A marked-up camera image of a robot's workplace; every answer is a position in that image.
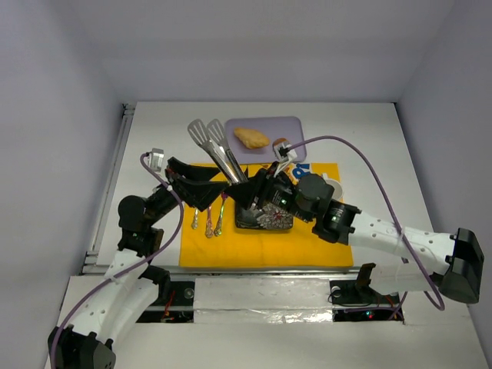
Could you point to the black floral square plate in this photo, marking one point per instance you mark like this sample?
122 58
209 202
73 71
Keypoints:
269 218

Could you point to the foil covered front block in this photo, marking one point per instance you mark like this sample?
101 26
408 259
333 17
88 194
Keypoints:
262 300

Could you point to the aluminium front rail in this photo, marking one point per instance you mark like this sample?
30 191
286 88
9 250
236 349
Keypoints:
273 271

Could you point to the large yellow bread piece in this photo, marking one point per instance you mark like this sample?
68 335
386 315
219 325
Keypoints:
251 138

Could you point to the iridescent purple knife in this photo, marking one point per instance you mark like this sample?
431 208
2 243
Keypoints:
209 228

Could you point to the lilac plastic tray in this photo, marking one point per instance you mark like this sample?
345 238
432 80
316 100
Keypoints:
288 127

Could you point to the white mug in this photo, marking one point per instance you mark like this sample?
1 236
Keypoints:
336 185

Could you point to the steel serving tongs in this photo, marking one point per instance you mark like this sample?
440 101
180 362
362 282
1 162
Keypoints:
212 139

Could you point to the small brown bread piece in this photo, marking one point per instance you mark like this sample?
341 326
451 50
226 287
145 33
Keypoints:
280 143

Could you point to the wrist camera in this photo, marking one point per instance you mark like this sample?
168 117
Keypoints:
285 155
156 160

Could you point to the iridescent spoon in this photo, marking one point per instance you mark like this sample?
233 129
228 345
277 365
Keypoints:
194 223

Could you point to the aluminium side rail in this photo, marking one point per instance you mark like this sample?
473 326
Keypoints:
89 265

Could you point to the yellow cloth placemat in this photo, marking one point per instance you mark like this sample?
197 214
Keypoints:
242 248

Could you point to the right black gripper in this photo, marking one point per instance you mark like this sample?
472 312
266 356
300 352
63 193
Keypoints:
260 189

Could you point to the iridescent fork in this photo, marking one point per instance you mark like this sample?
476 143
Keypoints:
218 227

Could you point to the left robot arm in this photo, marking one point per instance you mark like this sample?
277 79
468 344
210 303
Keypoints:
101 320

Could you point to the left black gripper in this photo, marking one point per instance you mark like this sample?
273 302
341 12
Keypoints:
171 180

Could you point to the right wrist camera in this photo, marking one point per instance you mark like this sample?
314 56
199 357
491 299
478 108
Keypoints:
285 155

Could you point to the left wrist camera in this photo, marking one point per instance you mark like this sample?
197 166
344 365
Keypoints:
156 160

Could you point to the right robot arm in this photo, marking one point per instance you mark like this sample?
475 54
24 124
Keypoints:
450 264

